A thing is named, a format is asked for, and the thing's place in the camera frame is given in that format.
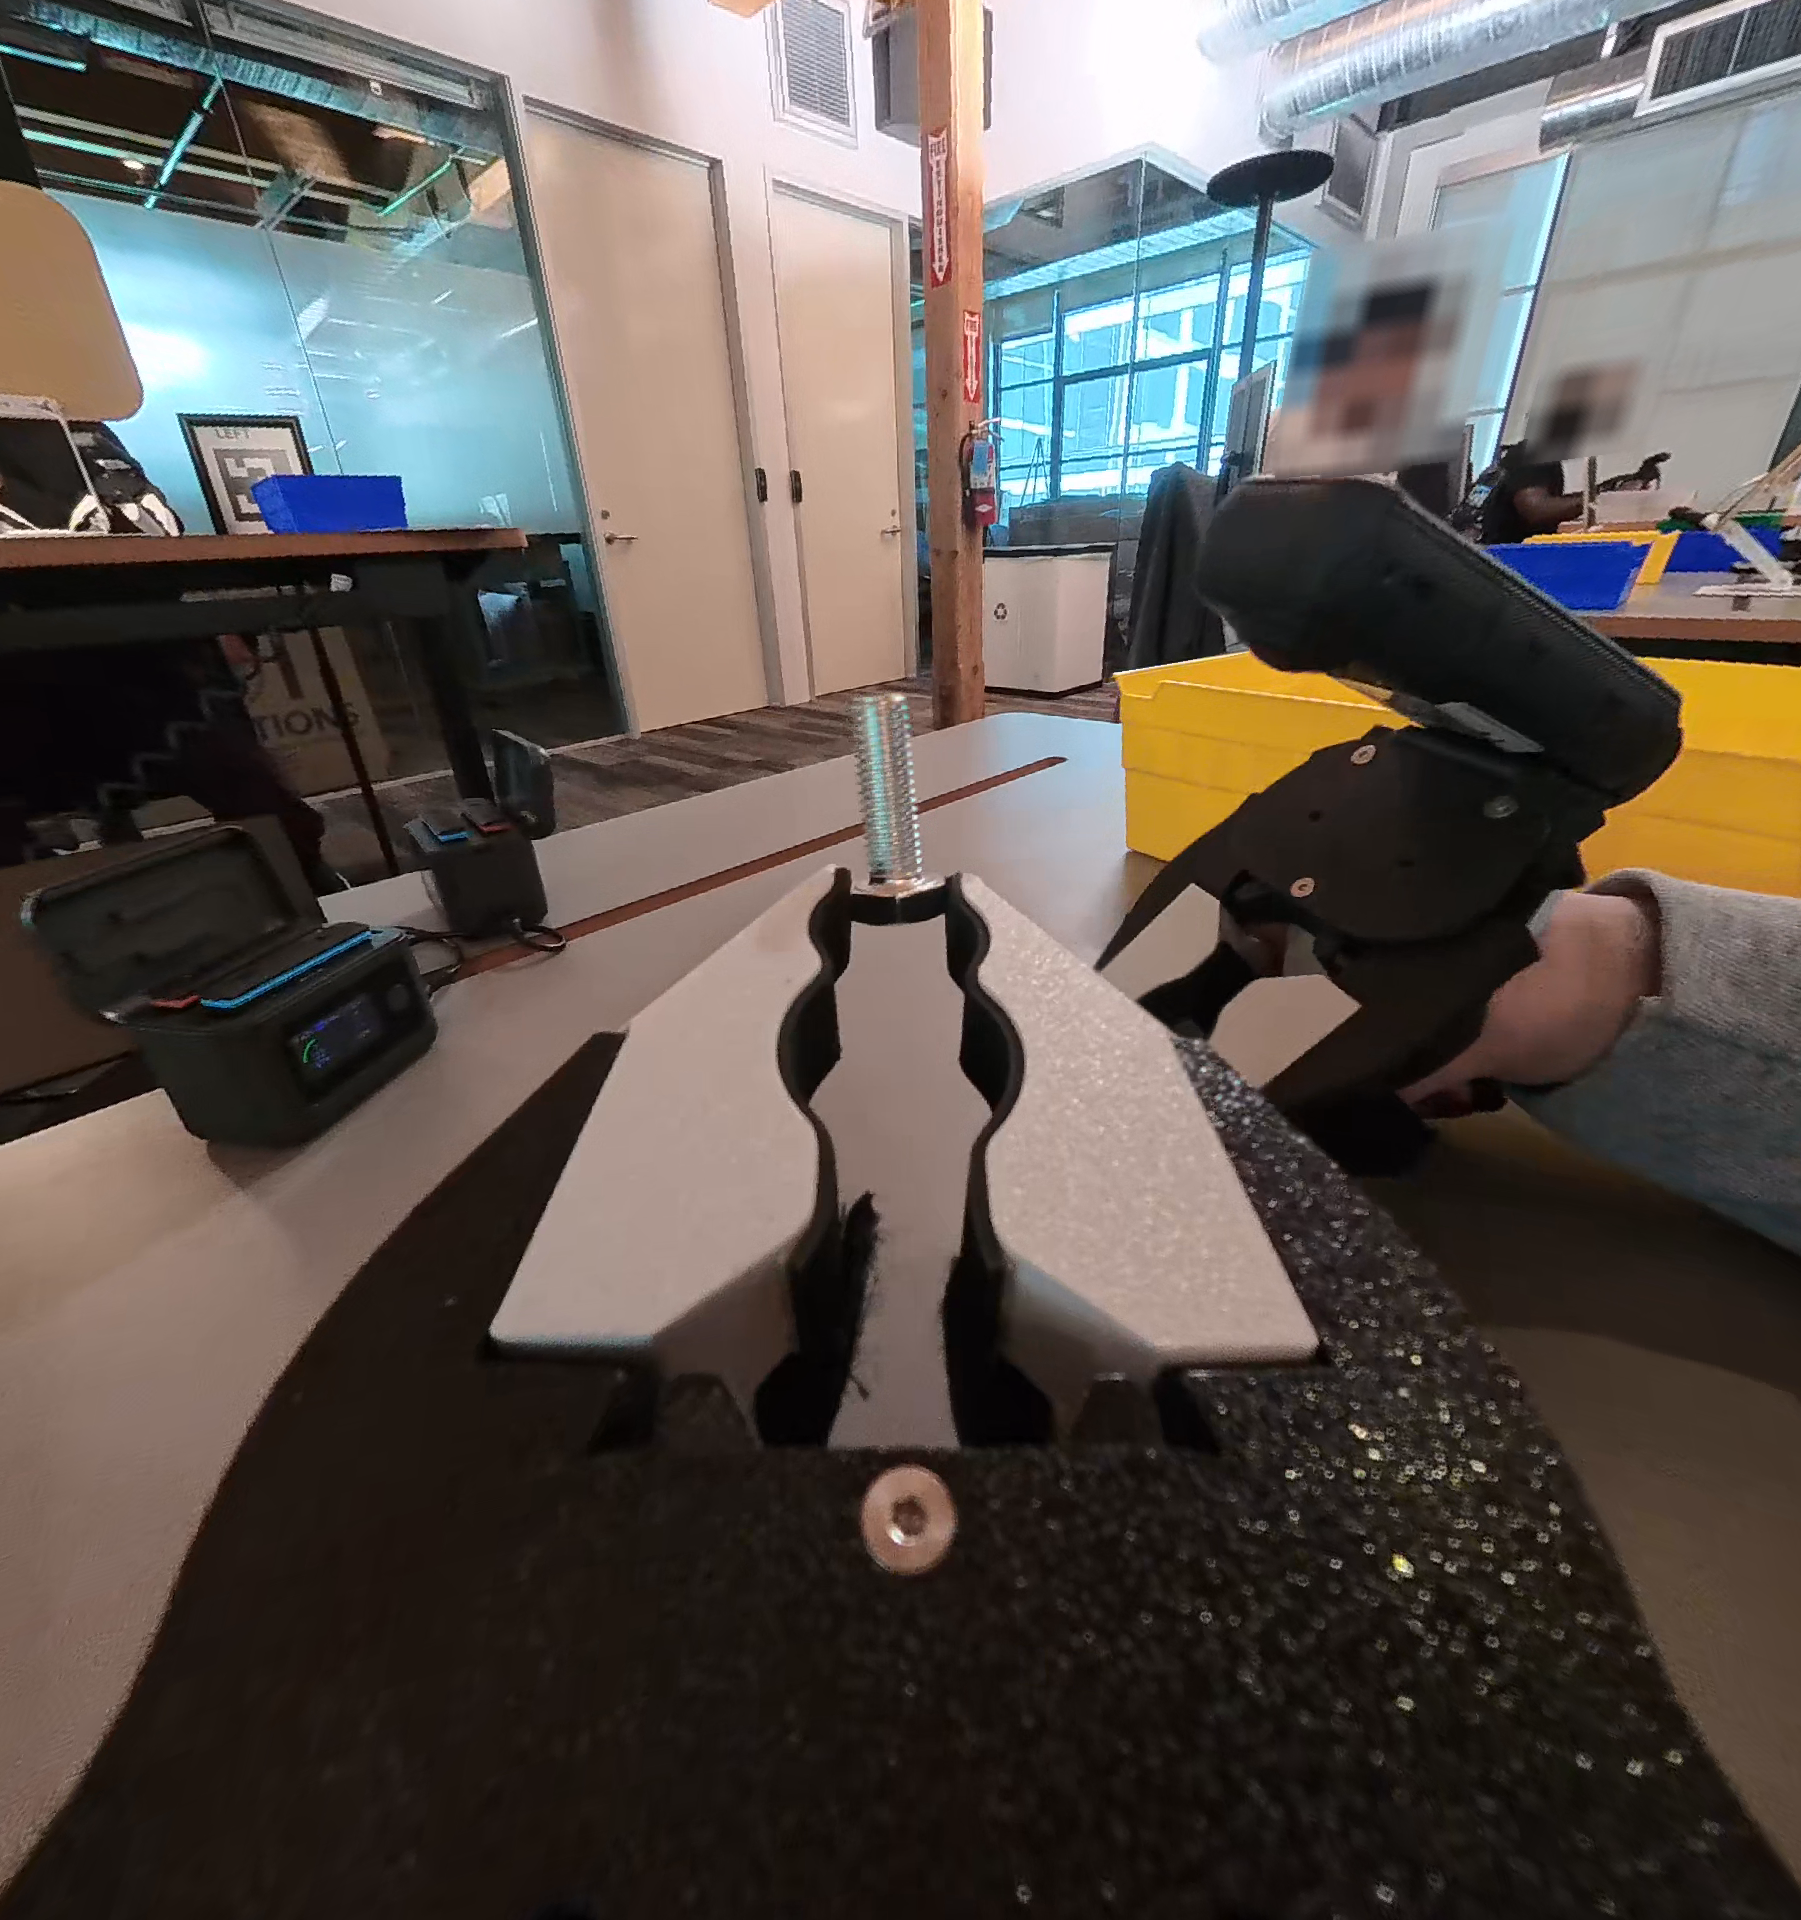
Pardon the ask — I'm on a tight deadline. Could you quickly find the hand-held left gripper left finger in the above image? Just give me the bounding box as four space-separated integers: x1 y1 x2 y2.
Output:
491 865 859 1404

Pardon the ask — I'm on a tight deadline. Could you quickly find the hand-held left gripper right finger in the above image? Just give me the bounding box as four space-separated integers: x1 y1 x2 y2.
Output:
942 876 1321 1397

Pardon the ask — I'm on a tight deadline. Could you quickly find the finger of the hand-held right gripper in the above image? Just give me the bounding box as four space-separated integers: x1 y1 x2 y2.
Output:
1092 800 1295 974

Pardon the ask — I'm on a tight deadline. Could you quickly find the silver threaded bolt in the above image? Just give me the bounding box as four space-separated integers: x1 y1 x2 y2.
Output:
839 690 950 924

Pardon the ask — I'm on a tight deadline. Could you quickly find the person's right forearm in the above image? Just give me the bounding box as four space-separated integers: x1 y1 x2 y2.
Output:
1514 866 1801 1319

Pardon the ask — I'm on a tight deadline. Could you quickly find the person's right hand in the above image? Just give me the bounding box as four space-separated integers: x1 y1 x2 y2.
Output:
1418 889 1662 1121

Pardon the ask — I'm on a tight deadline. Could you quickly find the yellow plastic bin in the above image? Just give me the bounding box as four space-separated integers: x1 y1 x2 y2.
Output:
1113 653 1801 906
1523 528 1683 584

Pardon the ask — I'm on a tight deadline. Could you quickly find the black jacket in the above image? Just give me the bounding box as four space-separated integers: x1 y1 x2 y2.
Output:
1126 461 1237 677

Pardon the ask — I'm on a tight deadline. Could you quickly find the wooden top desk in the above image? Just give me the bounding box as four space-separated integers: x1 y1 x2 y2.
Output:
1575 567 1801 666
0 525 580 887

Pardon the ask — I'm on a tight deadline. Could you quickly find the small black battery charger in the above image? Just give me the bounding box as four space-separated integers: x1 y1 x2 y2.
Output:
404 803 548 940

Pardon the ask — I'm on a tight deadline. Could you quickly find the dark grey handheld device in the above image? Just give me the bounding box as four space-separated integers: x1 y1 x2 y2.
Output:
486 730 559 842

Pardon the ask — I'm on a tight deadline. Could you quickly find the dark battery charging case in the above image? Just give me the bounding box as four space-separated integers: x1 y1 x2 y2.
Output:
23 825 440 1149

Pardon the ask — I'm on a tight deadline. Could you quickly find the black floor lamp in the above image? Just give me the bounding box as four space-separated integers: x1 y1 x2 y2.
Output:
1207 147 1338 506

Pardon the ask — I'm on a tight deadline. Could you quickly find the white door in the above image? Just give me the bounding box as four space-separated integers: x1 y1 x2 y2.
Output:
522 101 777 738
769 177 916 701

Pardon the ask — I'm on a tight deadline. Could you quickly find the cardboard box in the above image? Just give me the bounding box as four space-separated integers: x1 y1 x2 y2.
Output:
242 630 396 818

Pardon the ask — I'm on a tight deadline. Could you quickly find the white ceiling air vent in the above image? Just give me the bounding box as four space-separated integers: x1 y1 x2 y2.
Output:
1635 0 1801 116

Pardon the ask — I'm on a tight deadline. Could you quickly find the black framed tag sign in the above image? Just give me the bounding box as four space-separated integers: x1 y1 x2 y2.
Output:
181 416 319 536

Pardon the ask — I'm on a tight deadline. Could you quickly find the beige rounded board stand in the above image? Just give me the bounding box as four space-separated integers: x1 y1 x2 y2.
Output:
0 169 143 426

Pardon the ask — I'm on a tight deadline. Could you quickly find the black cable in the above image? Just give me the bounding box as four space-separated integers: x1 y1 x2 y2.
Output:
397 918 568 982

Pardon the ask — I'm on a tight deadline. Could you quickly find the brown wooden post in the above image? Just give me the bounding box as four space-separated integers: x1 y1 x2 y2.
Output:
915 0 993 732

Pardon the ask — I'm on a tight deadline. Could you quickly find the silver air duct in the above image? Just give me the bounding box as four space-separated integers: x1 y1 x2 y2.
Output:
1201 0 1801 139

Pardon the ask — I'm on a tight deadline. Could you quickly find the black wall speaker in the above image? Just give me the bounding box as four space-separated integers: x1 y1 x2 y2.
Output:
871 0 995 145

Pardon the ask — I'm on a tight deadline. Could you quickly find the white wall air vent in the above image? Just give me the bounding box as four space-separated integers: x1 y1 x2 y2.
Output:
769 0 860 145

